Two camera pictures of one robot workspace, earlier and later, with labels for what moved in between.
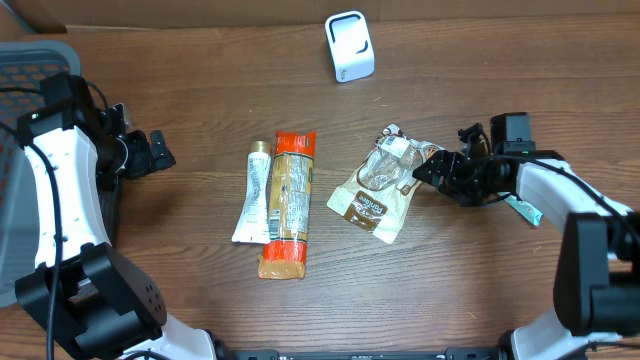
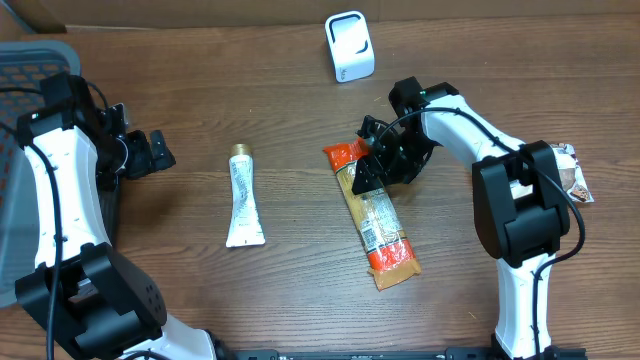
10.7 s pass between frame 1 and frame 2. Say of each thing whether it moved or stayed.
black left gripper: stayed
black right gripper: moved
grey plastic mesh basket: stayed
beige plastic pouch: moved
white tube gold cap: moved
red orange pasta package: moved
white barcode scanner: stayed
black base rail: stayed
